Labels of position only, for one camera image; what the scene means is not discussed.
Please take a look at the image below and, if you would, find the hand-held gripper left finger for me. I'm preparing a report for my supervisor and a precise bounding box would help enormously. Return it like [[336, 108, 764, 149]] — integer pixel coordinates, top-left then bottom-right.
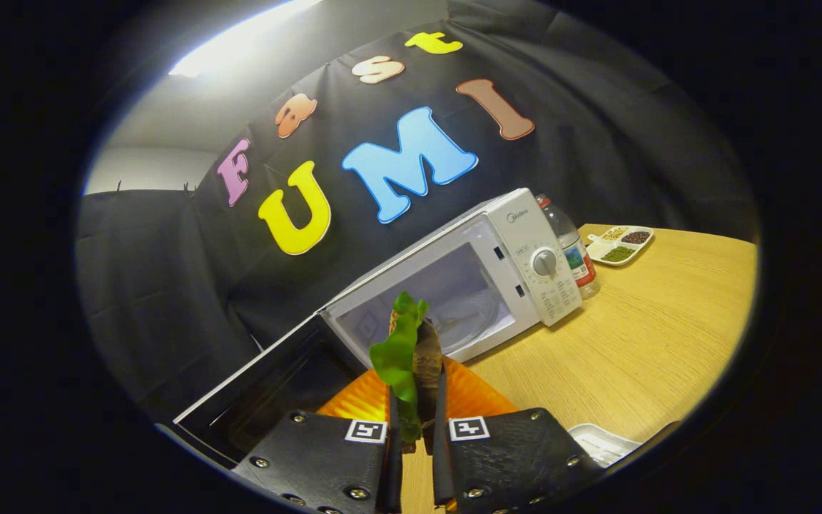
[[231, 368, 403, 514]]

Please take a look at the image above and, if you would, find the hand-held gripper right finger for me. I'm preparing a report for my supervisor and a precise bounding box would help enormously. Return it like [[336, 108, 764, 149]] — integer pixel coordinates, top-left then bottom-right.
[[431, 357, 606, 514]]

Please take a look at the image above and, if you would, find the brown bread lettuce sandwich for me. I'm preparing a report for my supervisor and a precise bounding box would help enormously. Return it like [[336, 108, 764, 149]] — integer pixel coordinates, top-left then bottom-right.
[[370, 291, 445, 454]]

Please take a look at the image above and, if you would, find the white microwave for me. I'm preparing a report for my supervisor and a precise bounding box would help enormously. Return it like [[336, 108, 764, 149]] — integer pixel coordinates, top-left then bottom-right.
[[172, 188, 584, 470]]

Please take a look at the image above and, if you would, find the white rectangular dish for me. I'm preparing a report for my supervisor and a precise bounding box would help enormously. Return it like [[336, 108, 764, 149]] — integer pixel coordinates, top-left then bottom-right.
[[568, 423, 642, 468]]

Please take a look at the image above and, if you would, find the plastic bottle red label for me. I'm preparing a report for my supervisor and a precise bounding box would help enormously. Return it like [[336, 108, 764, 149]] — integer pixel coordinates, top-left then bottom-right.
[[535, 193, 602, 300]]

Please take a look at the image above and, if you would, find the white divided dish with beans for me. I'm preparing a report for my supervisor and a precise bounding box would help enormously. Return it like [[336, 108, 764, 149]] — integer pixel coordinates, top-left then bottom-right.
[[586, 225, 655, 268]]

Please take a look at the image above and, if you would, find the black backdrop cloth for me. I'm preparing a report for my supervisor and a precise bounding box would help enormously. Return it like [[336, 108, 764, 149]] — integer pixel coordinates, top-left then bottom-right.
[[76, 0, 761, 422]]

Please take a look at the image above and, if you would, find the large ceiling light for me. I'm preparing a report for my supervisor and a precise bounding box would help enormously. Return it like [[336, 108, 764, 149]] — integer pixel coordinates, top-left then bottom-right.
[[168, 0, 326, 79]]

